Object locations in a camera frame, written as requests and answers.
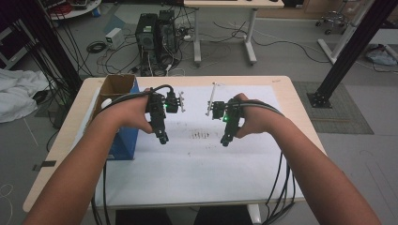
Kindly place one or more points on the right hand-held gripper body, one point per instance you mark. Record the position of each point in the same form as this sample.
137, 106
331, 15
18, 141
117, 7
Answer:
233, 118

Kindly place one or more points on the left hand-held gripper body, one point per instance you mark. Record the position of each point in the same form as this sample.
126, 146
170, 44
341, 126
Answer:
156, 115

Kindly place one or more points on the blue cardboard box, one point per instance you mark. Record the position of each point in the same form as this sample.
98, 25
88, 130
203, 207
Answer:
126, 143

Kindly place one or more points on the person's right hand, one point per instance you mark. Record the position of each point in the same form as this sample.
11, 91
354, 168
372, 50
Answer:
259, 117

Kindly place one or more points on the person's left hand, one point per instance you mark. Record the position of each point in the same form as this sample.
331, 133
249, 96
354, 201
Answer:
128, 114

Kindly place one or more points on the white paper sheet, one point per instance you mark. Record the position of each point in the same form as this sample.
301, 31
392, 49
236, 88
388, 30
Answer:
194, 168

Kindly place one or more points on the black computer tower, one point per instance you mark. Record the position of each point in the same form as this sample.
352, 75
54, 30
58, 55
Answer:
146, 34
167, 31

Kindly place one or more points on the small white box device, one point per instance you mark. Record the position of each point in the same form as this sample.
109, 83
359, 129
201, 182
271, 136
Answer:
114, 38

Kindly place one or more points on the white desk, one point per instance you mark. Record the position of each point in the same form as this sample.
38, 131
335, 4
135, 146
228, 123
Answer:
231, 3

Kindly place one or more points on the person's right leg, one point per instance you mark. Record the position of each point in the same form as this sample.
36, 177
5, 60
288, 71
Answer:
223, 215

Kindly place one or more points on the person's leg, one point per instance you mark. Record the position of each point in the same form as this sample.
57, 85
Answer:
144, 217
223, 215

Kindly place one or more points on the white table leg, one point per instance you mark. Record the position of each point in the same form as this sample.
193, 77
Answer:
255, 215

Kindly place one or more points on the person's left leg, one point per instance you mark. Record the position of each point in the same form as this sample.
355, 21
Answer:
144, 217

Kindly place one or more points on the grey floor mat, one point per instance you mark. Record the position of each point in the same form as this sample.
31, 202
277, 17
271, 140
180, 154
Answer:
347, 115

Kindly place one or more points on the black tape strip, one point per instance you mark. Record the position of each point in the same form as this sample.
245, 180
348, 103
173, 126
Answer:
47, 164

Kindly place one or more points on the round white table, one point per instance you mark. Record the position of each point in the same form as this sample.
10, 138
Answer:
79, 11

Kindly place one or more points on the white metal stand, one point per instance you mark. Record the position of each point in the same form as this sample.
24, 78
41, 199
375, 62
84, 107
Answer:
341, 40

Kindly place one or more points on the white cloth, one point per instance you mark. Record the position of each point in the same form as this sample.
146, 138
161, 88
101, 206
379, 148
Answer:
18, 93

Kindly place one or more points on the office chair base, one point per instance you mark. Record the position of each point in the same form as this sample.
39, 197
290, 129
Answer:
333, 22

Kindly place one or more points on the grey-blue cloth bundle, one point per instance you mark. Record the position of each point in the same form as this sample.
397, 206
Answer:
381, 56

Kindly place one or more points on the black metal frame post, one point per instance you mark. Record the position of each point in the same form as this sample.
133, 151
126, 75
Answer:
53, 50
350, 53

